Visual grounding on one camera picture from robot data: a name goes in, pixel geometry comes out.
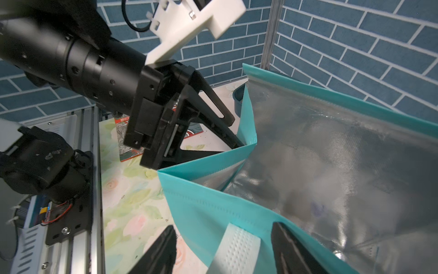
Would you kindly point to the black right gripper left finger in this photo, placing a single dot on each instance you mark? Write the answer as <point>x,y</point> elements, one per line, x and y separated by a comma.
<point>161,256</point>

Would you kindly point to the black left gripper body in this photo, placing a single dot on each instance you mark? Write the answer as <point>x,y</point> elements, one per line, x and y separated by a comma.
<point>115,77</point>

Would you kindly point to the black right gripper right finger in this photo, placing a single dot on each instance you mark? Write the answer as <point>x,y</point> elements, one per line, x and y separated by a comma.
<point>291,257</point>

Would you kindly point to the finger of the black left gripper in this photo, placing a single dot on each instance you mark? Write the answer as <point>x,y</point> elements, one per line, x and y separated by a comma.
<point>156,159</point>
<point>207,108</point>

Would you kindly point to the teal insulated delivery bag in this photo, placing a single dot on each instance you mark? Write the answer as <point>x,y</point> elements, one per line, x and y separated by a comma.
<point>356,183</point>

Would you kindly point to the dark teal storage bin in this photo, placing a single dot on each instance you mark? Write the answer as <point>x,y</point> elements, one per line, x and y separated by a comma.
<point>238,95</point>

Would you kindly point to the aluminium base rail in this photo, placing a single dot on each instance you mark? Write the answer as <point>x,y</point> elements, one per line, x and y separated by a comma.
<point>51,201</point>

